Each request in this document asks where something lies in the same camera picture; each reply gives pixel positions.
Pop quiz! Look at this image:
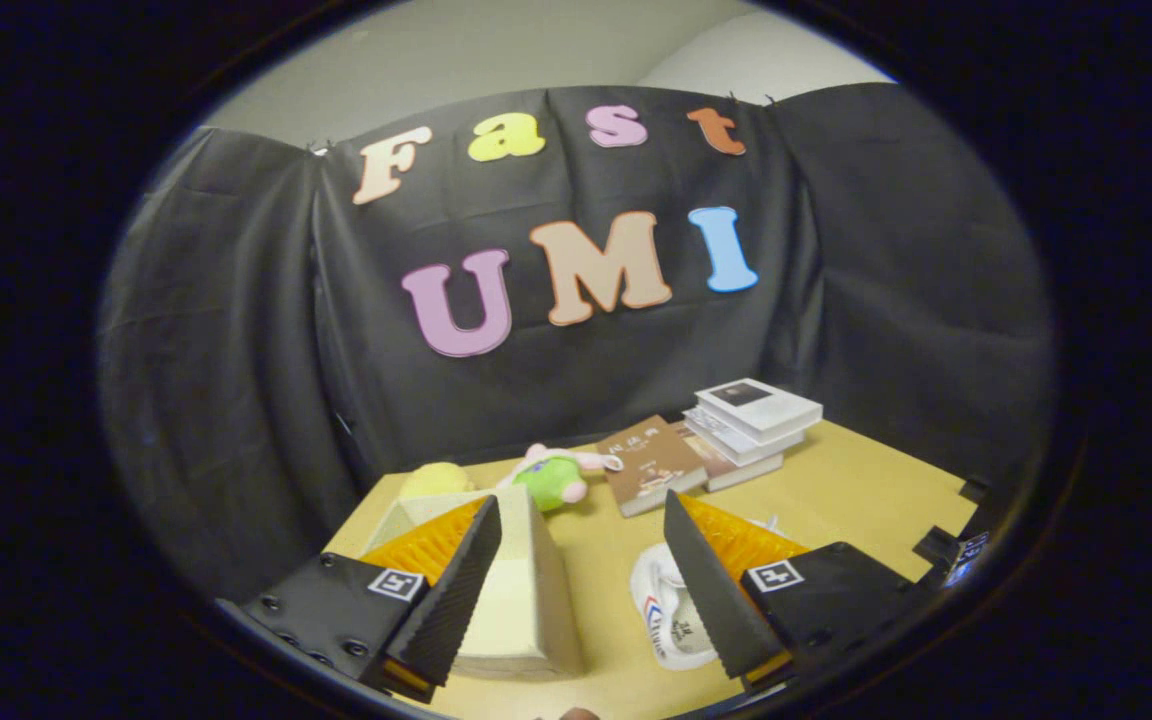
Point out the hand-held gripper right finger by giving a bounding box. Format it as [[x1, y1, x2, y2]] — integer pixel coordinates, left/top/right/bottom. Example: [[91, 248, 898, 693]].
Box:
[[663, 489, 922, 693]]

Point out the plain white book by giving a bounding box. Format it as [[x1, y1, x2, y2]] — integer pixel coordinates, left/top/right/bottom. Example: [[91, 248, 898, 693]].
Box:
[[684, 407, 805, 467]]

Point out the laptop screen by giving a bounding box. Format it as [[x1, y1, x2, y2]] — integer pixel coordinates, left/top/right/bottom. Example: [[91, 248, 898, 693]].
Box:
[[944, 533, 989, 588]]

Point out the black backdrop cloth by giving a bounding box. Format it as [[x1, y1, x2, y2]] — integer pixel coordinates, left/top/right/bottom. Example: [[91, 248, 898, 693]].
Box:
[[101, 85, 1052, 601]]

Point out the brown illustrated book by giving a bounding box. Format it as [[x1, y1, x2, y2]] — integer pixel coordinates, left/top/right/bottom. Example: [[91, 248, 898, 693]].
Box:
[[596, 415, 709, 518]]

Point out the green plush toy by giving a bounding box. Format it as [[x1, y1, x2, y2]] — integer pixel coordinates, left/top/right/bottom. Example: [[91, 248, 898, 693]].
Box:
[[499, 443, 625, 514]]

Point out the white canvas shoe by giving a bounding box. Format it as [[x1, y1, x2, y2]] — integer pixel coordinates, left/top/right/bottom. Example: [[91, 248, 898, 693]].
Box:
[[629, 540, 727, 672]]

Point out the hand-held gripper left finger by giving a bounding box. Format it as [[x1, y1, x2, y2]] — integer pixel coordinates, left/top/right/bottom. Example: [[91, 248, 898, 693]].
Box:
[[219, 493, 504, 704]]

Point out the brown book under stack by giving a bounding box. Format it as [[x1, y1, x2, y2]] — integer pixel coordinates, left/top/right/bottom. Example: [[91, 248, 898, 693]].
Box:
[[671, 420, 785, 493]]

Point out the yellow plush toy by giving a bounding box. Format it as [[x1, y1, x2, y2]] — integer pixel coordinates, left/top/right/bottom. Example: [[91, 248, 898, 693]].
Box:
[[399, 462, 477, 501]]

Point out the beige fabric storage box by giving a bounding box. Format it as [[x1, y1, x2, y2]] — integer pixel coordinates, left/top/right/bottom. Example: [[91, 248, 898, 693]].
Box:
[[366, 484, 585, 683]]

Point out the white book with dark photo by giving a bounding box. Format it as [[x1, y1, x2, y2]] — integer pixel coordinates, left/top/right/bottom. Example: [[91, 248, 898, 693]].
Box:
[[694, 378, 823, 444]]

